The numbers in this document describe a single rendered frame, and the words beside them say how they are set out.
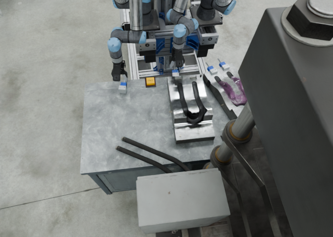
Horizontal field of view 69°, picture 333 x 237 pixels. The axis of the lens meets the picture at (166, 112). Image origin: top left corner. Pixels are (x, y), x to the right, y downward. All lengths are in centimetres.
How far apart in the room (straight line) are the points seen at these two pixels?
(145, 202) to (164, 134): 87
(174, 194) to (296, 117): 52
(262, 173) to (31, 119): 251
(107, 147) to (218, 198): 97
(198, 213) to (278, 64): 54
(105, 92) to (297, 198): 157
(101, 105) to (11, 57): 201
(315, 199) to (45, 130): 261
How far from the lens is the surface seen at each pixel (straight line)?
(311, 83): 45
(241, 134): 85
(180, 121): 161
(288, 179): 52
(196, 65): 278
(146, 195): 86
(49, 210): 252
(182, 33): 156
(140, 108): 176
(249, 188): 111
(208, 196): 87
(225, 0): 183
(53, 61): 334
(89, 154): 167
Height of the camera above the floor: 231
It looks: 60 degrees down
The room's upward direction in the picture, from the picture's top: 3 degrees clockwise
